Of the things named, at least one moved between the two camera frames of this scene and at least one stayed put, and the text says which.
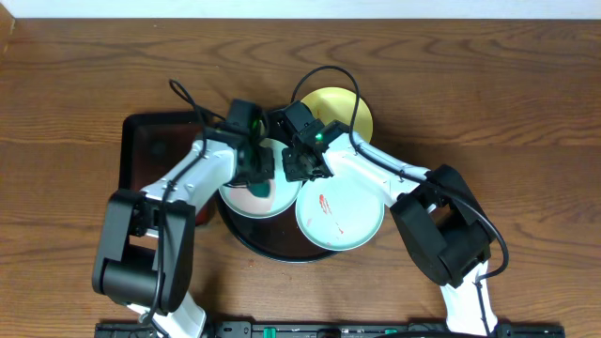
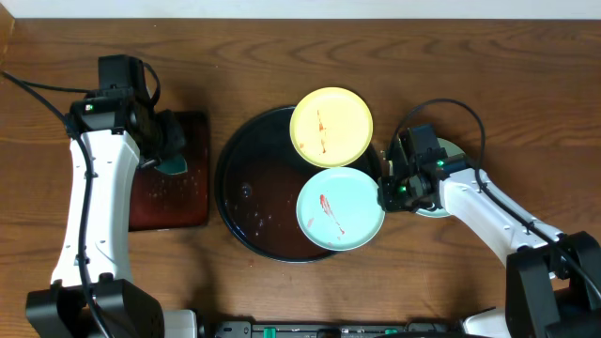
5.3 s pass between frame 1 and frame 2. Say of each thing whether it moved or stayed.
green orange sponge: moved
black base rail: stayed
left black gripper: moved
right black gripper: moved
